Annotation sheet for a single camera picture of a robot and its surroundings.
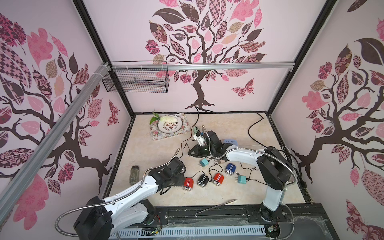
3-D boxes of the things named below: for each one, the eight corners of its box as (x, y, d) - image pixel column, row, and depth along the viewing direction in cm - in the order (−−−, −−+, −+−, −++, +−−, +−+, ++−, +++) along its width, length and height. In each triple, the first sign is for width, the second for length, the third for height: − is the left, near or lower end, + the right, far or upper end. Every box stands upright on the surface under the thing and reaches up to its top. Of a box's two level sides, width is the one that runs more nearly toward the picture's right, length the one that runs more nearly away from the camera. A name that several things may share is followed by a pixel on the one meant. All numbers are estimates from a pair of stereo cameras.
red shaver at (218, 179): (210, 182, 86) (210, 180, 84) (215, 172, 90) (216, 171, 88) (219, 187, 84) (219, 186, 82) (224, 178, 88) (225, 176, 86)
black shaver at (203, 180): (196, 183, 86) (196, 182, 83) (201, 174, 89) (201, 172, 87) (204, 188, 84) (204, 187, 82) (209, 178, 87) (209, 177, 85)
